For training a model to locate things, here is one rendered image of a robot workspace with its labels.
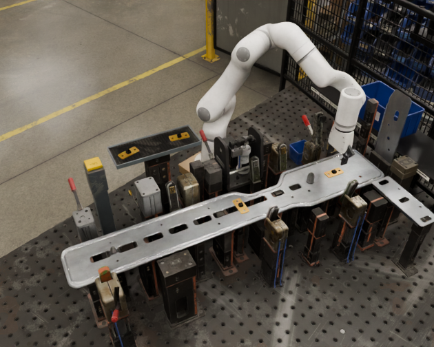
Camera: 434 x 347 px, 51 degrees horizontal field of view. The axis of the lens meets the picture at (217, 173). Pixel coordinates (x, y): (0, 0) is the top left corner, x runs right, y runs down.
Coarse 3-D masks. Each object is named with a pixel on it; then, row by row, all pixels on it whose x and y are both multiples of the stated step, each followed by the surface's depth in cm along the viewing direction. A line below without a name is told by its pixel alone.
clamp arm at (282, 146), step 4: (280, 144) 196; (284, 144) 196; (280, 148) 196; (284, 148) 196; (280, 152) 197; (284, 152) 198; (280, 156) 198; (284, 156) 199; (280, 160) 199; (284, 160) 200; (280, 164) 200; (284, 164) 201; (280, 168) 201; (284, 168) 202
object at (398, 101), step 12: (396, 96) 188; (408, 96) 182; (396, 108) 190; (408, 108) 184; (384, 120) 198; (384, 132) 200; (396, 132) 194; (384, 144) 203; (396, 144) 196; (384, 156) 205
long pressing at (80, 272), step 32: (320, 160) 204; (352, 160) 205; (256, 192) 188; (288, 192) 189; (320, 192) 189; (160, 224) 175; (192, 224) 175; (224, 224) 175; (64, 256) 164; (128, 256) 163; (160, 256) 164
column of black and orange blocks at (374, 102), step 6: (372, 102) 206; (378, 102) 206; (366, 108) 209; (372, 108) 206; (366, 114) 211; (372, 114) 209; (366, 120) 212; (372, 120) 212; (366, 126) 213; (372, 126) 214; (360, 132) 219; (366, 132) 216; (360, 138) 220; (366, 138) 219; (360, 144) 221; (366, 144) 221; (360, 150) 223
